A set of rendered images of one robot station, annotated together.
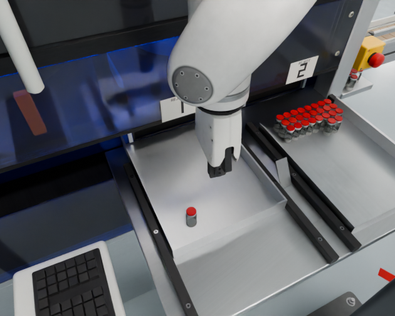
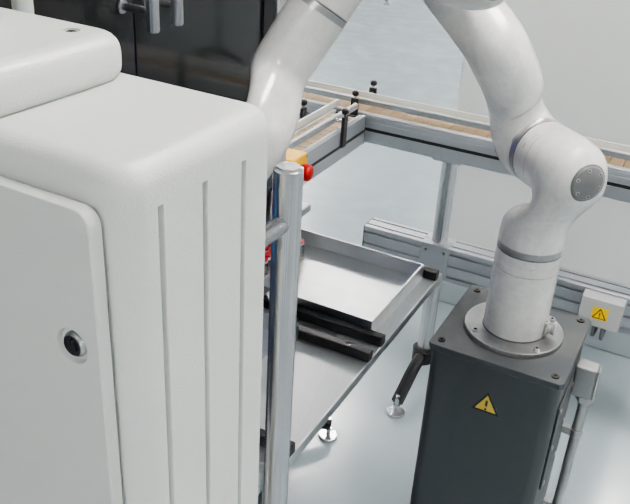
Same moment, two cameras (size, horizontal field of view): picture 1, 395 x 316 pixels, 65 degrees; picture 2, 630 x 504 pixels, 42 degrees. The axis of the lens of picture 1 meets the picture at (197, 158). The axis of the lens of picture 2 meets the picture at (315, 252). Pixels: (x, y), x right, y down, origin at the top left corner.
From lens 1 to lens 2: 89 cm
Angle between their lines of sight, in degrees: 35
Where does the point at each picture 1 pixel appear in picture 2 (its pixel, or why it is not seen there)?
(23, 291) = not seen: outside the picture
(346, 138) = (317, 262)
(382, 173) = (368, 279)
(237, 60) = (270, 158)
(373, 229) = (388, 324)
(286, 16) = (290, 127)
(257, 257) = (300, 384)
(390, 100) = not seen: hidden behind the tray
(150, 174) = not seen: hidden behind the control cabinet
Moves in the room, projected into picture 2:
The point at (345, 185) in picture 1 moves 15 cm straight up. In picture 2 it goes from (342, 301) to (347, 233)
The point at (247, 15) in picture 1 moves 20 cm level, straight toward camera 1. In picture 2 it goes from (271, 130) to (342, 185)
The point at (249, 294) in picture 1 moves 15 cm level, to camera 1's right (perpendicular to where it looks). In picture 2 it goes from (314, 411) to (384, 380)
